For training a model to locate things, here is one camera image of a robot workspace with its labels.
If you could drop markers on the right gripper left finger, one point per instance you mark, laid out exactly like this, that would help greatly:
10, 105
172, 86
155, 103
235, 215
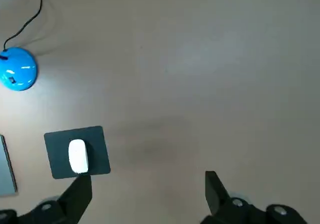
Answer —
75, 199

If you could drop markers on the black mouse mat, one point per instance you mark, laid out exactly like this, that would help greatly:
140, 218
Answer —
97, 154

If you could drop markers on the blue desk lamp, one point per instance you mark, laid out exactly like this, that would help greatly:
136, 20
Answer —
18, 69

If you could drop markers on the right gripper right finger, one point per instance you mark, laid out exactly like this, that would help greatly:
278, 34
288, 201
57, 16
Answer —
217, 196

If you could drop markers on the white computer mouse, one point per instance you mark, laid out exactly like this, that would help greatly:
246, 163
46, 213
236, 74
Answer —
78, 156

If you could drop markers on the silver closed laptop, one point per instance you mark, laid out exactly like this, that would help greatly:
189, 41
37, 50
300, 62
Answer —
6, 171

